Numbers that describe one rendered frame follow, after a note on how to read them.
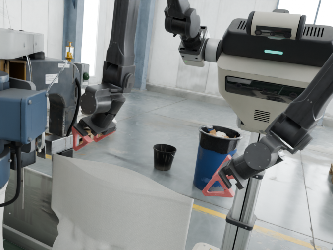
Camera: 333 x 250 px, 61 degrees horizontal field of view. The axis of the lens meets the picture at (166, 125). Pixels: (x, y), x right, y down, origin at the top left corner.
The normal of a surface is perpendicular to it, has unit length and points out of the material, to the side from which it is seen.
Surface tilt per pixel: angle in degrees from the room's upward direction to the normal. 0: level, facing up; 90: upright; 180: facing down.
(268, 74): 40
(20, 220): 90
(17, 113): 90
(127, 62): 97
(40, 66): 90
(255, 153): 80
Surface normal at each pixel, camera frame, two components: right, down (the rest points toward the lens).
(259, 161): -0.56, -0.04
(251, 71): -0.18, -0.62
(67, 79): 0.91, 0.22
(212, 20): -0.39, 0.19
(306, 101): -0.72, 0.25
